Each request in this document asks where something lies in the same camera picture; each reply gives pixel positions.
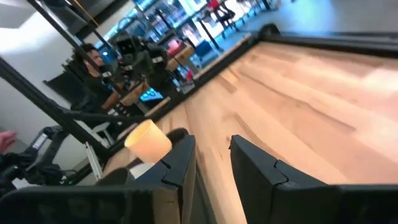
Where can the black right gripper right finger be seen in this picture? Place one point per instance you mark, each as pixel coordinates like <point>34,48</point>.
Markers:
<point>264,189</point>

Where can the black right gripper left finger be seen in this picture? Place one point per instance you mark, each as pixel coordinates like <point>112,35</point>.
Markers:
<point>185,174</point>

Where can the orange cup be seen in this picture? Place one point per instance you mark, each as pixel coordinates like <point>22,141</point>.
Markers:
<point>149,141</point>

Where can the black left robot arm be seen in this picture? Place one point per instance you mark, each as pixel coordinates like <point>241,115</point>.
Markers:
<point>40,155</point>

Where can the black computer with blue light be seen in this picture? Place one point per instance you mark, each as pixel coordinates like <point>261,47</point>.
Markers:
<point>150,95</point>

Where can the black background robot assembly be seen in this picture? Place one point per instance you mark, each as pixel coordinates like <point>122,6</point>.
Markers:
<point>143,59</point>

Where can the person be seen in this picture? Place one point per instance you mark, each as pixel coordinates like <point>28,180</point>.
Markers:
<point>94,81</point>

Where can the black office chair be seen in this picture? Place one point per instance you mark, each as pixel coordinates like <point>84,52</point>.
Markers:
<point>66,85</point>

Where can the black round corner knob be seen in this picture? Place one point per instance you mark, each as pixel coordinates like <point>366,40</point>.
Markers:
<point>269,30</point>

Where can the red chair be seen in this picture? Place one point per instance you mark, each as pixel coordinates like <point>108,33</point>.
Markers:
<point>219,9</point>

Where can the person's hand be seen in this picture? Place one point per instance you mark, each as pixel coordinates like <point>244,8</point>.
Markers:
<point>6,140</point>

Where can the black frame strut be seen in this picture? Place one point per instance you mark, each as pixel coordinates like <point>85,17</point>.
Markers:
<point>46,105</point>
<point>71,40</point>

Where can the long black frame rail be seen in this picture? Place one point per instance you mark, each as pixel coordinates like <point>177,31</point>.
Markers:
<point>335,39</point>

